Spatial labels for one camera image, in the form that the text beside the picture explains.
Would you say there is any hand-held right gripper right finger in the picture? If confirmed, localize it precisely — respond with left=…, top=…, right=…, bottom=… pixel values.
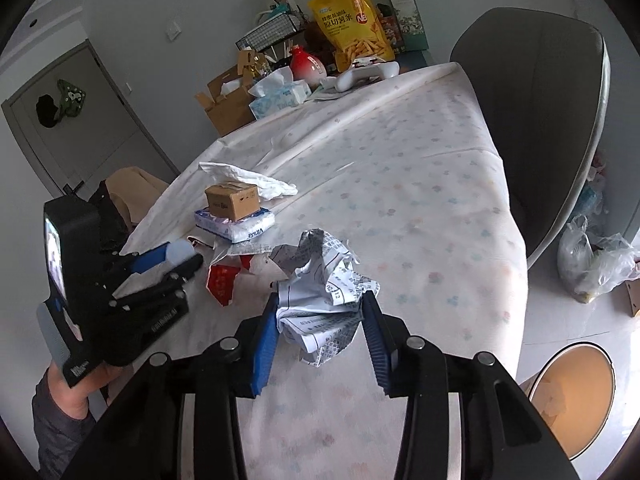
left=361, top=291, right=576, bottom=480

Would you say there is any tall green box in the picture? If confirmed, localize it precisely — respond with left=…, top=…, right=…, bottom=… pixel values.
left=376, top=0, right=430, bottom=53

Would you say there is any red cartoon snack packet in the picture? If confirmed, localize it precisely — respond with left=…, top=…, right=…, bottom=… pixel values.
left=377, top=4, right=407, bottom=54

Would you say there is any black hanging ornament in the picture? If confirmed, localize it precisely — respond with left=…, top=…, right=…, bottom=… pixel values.
left=35, top=95, right=61, bottom=128

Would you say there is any open brown cardboard box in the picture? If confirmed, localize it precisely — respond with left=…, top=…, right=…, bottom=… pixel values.
left=195, top=50, right=271, bottom=137

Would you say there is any blue soft tissue pack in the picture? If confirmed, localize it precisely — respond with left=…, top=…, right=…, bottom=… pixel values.
left=248, top=66, right=312, bottom=121

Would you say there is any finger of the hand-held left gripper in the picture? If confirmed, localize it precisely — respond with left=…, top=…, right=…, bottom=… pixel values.
left=118, top=240, right=197, bottom=277
left=109, top=253, right=205, bottom=312

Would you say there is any black wire basket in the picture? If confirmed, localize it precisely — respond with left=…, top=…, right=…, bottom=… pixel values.
left=235, top=12, right=301, bottom=53

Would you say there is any yellow snack bag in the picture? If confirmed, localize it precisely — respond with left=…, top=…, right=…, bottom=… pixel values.
left=307, top=0, right=396, bottom=72

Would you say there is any white game controller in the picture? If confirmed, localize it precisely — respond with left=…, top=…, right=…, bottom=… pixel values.
left=334, top=60, right=401, bottom=93

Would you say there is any beige chair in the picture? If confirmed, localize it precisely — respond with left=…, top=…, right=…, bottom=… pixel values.
left=107, top=166, right=170, bottom=233

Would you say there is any grey chair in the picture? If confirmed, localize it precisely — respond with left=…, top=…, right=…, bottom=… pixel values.
left=449, top=7, right=612, bottom=268

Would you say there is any green hanging ornament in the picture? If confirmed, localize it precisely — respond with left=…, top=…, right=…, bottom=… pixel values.
left=56, top=79, right=87, bottom=120

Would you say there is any blue white tissue pack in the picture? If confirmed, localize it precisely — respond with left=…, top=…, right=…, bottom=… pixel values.
left=194, top=206, right=276, bottom=244

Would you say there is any grey door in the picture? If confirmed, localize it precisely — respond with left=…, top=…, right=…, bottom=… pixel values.
left=1, top=40, right=181, bottom=201

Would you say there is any small cardboard box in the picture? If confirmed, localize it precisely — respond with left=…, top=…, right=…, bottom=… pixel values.
left=204, top=183, right=262, bottom=222

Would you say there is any white paper sheet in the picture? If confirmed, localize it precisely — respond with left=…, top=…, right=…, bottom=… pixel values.
left=312, top=76, right=342, bottom=102

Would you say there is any person's left forearm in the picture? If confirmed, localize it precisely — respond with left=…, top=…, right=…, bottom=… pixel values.
left=31, top=360, right=112, bottom=467

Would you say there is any printed paper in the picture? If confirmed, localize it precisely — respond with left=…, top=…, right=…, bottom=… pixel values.
left=270, top=228, right=381, bottom=368

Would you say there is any crumpled white tissue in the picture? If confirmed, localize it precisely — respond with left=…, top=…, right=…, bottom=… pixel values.
left=198, top=161, right=298, bottom=200

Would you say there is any plastic bag with bottles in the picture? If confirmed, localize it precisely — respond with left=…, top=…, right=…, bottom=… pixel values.
left=575, top=157, right=608, bottom=217

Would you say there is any white round trash bin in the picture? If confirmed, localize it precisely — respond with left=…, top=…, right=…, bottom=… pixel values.
left=520, top=342, right=617, bottom=463

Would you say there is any white printed wrapper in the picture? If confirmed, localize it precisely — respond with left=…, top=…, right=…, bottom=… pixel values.
left=212, top=240, right=274, bottom=267

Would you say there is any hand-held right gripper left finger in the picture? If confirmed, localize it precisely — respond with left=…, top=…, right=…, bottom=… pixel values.
left=65, top=292, right=281, bottom=480

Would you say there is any white floral tablecloth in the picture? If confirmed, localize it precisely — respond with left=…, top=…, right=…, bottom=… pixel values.
left=120, top=61, right=531, bottom=480

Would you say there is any clear plastic bag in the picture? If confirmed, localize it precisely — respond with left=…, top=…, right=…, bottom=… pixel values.
left=557, top=215, right=640, bottom=303

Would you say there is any red white ceramic bottle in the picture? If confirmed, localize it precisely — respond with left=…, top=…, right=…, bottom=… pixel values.
left=290, top=46, right=327, bottom=83

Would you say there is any red cardboard packet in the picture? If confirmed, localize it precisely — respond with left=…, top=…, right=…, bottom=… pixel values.
left=206, top=255, right=257, bottom=307

